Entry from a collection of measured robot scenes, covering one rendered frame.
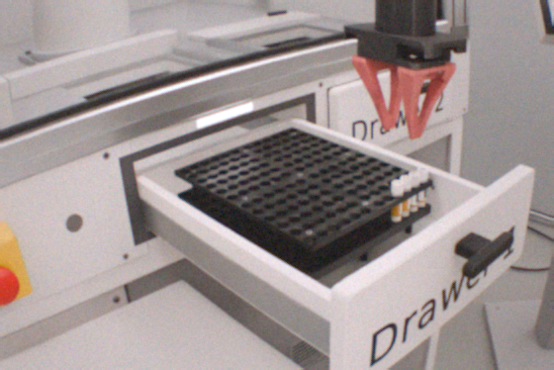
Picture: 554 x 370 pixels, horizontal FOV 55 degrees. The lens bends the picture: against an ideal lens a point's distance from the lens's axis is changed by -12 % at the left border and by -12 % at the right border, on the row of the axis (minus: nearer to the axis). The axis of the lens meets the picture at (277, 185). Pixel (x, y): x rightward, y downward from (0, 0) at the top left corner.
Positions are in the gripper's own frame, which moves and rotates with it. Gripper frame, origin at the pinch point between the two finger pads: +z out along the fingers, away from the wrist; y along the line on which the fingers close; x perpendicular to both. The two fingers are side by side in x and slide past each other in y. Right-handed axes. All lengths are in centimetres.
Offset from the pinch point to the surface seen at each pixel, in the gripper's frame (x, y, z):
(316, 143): 3.8, -15.9, 7.3
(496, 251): -3.0, 13.8, 6.7
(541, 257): 141, -36, 90
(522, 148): 161, -62, 59
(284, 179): -5.2, -11.0, 7.7
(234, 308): -2.8, -25.0, 33.1
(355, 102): 17.2, -22.1, 6.1
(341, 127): 14.4, -22.0, 9.1
